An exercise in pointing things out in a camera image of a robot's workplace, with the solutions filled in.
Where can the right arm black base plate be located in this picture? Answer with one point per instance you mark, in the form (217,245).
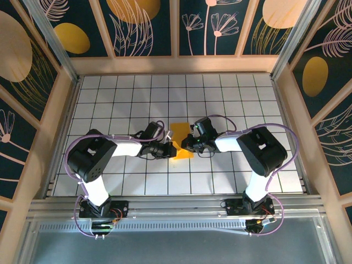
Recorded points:
(233,209)

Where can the aluminium side rail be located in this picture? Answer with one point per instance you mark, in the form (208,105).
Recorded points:
(284,110)
(61,137)

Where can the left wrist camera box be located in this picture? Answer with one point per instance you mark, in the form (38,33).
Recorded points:
(168,135)

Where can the orange cloth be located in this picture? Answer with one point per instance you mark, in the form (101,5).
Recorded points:
(178,132)

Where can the long aluminium mounting beam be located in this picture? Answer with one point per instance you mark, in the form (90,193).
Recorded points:
(176,206)

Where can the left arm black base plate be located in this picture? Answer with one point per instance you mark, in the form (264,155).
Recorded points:
(121,209)

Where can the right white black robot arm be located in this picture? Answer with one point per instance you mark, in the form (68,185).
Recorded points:
(261,151)

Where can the grey metal platform panel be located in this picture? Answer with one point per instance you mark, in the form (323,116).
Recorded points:
(176,247)

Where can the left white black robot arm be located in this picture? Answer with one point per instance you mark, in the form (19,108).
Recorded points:
(90,156)

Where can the aluminium corner post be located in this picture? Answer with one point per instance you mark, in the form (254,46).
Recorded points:
(292,41)
(56,46)

